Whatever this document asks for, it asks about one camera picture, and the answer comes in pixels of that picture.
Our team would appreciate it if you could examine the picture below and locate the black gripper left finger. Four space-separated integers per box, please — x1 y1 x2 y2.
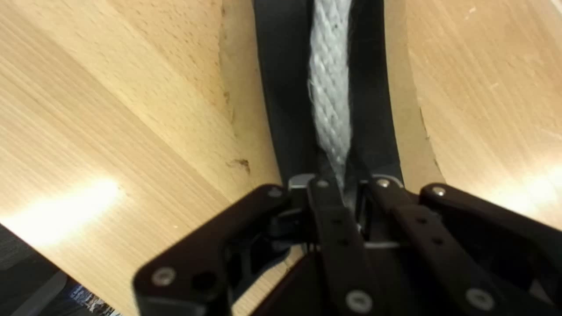
129 174 375 316

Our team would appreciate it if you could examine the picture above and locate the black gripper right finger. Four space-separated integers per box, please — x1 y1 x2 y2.
357 175 562 316

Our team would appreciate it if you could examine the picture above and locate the white braided rope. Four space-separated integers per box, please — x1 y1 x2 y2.
305 0 356 207

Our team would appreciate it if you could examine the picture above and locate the black curved grooved board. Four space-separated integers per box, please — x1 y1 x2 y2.
250 0 405 191

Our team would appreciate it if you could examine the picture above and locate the wood topped metal cart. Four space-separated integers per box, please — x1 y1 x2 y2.
0 0 562 316

